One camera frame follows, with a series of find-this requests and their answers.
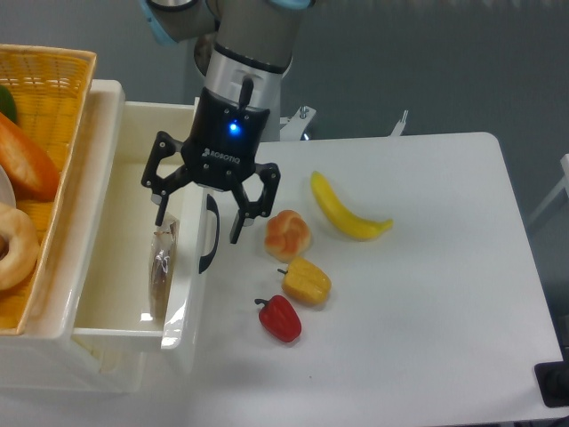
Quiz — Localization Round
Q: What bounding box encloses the beige bagel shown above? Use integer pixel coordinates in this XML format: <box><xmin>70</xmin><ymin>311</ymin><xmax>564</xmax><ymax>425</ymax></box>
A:
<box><xmin>1</xmin><ymin>204</ymin><xmax>39</xmax><ymax>290</ymax></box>

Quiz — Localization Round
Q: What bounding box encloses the white table frame bracket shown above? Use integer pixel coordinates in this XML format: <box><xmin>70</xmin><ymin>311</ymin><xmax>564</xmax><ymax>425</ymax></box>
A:
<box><xmin>279</xmin><ymin>105</ymin><xmax>317</xmax><ymax>141</ymax></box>

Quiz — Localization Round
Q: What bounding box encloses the white drawer cabinet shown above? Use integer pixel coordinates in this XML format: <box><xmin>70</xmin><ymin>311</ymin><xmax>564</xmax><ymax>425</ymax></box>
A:
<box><xmin>1</xmin><ymin>80</ymin><xmax>145</xmax><ymax>392</ymax></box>

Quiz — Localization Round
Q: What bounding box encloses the black drawer handle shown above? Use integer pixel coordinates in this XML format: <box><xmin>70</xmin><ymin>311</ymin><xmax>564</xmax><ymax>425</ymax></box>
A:
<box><xmin>198</xmin><ymin>194</ymin><xmax>220</xmax><ymax>274</ymax></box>

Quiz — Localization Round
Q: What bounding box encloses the white chair frame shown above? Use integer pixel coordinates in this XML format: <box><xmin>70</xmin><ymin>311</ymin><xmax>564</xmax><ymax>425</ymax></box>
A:
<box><xmin>526</xmin><ymin>154</ymin><xmax>568</xmax><ymax>233</ymax></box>

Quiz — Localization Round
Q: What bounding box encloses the black device at edge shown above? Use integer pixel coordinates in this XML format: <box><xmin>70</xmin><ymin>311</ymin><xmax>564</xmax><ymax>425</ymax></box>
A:
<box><xmin>534</xmin><ymin>361</ymin><xmax>568</xmax><ymax>407</ymax></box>

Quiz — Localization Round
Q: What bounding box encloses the white plastic drawer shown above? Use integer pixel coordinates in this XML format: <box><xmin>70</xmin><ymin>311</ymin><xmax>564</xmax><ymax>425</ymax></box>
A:
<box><xmin>74</xmin><ymin>101</ymin><xmax>212</xmax><ymax>374</ymax></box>

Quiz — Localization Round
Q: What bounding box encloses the white plate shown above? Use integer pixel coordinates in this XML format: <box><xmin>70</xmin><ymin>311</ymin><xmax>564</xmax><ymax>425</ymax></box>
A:
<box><xmin>0</xmin><ymin>167</ymin><xmax>16</xmax><ymax>207</ymax></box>

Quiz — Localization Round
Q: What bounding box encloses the yellow banana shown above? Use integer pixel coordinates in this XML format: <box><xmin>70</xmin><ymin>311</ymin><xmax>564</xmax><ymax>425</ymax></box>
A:
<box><xmin>310</xmin><ymin>171</ymin><xmax>394</xmax><ymax>241</ymax></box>

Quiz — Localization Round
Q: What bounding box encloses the yellow bell pepper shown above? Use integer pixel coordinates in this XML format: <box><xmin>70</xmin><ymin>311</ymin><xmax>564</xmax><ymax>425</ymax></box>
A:
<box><xmin>277</xmin><ymin>256</ymin><xmax>332</xmax><ymax>306</ymax></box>

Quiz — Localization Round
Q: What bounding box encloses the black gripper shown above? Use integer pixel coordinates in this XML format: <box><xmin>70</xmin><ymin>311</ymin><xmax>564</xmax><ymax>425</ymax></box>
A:
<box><xmin>140</xmin><ymin>86</ymin><xmax>282</xmax><ymax>246</ymax></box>

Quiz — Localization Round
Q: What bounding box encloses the green vegetable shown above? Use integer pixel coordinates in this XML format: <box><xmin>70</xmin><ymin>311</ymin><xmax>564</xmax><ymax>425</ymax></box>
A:
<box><xmin>0</xmin><ymin>85</ymin><xmax>18</xmax><ymax>124</ymax></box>

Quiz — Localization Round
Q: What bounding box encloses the orange baguette loaf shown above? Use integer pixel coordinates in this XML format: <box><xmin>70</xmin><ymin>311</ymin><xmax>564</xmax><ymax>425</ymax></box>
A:
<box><xmin>1</xmin><ymin>114</ymin><xmax>60</xmax><ymax>202</ymax></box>

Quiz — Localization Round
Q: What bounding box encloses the round knotted bread roll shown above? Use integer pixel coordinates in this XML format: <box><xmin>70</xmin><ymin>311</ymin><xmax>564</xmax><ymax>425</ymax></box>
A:
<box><xmin>264</xmin><ymin>210</ymin><xmax>312</xmax><ymax>262</ymax></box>

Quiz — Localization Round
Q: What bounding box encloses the red bell pepper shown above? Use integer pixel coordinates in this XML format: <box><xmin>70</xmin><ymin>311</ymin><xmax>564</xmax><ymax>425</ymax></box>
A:
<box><xmin>254</xmin><ymin>295</ymin><xmax>302</xmax><ymax>343</ymax></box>

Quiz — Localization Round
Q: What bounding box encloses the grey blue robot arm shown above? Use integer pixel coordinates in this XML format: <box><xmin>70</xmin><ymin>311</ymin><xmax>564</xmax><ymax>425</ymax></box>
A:
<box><xmin>140</xmin><ymin>1</ymin><xmax>313</xmax><ymax>243</ymax></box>

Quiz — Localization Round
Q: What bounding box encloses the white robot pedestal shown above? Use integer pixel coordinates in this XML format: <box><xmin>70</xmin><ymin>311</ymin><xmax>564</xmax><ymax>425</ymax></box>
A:
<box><xmin>193</xmin><ymin>33</ymin><xmax>292</xmax><ymax>141</ymax></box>

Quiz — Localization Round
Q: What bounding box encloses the yellow wicker basket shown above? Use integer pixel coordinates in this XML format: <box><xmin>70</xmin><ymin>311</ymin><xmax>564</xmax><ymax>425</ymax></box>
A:
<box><xmin>1</xmin><ymin>44</ymin><xmax>97</xmax><ymax>336</ymax></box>

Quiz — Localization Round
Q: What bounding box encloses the toast slice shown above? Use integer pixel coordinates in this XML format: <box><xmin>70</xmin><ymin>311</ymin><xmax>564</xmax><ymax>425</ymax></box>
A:
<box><xmin>148</xmin><ymin>213</ymin><xmax>180</xmax><ymax>320</ymax></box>

